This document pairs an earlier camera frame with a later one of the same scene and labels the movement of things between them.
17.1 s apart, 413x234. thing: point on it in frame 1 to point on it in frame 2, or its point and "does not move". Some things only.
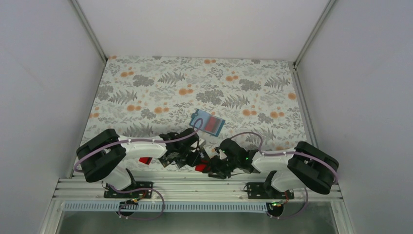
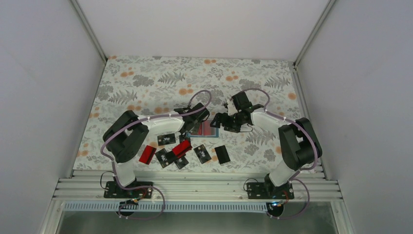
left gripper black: (191, 161) to (197, 123)
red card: (213, 125) to (199, 129)
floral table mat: (143, 98) does not move
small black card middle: (203, 156) does not move
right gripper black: (215, 168) to (225, 123)
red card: (200, 167) to (207, 130)
